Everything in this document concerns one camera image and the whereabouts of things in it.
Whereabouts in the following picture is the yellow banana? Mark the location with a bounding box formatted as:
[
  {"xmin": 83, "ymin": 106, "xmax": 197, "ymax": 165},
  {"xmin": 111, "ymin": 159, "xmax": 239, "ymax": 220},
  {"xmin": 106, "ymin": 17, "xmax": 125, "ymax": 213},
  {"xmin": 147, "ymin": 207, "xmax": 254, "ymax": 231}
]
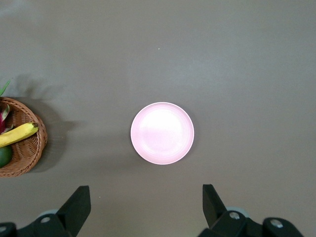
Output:
[{"xmin": 0, "ymin": 122, "xmax": 40, "ymax": 149}]

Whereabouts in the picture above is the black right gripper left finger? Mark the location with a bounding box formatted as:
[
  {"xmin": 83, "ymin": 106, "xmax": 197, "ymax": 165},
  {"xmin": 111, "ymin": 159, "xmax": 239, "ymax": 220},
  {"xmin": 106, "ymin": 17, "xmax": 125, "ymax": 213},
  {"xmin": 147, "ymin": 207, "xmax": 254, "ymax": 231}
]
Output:
[{"xmin": 0, "ymin": 185, "xmax": 91, "ymax": 237}]

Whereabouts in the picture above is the green round fruit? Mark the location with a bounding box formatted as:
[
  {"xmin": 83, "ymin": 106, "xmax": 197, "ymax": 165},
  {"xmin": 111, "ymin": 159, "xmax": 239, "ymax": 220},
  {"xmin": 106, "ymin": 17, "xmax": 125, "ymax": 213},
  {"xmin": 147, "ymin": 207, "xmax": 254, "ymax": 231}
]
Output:
[{"xmin": 0, "ymin": 145, "xmax": 13, "ymax": 168}]

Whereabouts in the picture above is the pink dragon fruit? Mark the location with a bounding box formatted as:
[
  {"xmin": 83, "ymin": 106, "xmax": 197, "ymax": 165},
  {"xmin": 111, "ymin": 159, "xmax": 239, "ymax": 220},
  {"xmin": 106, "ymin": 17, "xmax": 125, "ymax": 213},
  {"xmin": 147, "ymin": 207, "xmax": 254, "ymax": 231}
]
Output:
[{"xmin": 0, "ymin": 79, "xmax": 14, "ymax": 135}]

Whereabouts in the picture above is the brown wicker basket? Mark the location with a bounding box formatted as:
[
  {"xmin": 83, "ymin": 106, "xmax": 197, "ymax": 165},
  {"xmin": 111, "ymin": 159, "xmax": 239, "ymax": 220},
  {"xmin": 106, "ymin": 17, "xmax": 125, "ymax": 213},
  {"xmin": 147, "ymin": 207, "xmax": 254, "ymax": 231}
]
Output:
[{"xmin": 0, "ymin": 96, "xmax": 48, "ymax": 178}]

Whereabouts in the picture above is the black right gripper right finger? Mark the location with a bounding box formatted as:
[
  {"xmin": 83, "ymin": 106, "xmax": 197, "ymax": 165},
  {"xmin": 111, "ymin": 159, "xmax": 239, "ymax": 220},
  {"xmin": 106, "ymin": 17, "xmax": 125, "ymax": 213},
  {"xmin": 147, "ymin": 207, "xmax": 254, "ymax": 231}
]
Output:
[{"xmin": 198, "ymin": 184, "xmax": 304, "ymax": 237}]

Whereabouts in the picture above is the pink round plate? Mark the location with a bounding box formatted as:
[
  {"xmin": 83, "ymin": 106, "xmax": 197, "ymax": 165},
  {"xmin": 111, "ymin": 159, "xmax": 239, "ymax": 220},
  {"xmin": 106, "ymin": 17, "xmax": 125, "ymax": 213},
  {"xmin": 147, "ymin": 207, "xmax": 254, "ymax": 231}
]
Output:
[{"xmin": 130, "ymin": 101, "xmax": 195, "ymax": 165}]

